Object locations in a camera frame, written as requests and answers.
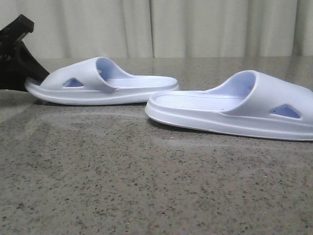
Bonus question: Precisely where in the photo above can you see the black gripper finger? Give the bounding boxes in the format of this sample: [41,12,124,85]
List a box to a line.
[0,42,49,90]

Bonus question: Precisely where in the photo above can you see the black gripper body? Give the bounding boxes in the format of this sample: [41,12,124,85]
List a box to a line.
[0,14,34,61]

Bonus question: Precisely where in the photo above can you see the light blue slipper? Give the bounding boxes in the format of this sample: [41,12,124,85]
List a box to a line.
[145,70,313,141]
[25,57,179,105]

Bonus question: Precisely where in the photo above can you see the grey-green background curtain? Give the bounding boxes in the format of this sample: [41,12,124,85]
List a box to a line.
[0,0,313,58]

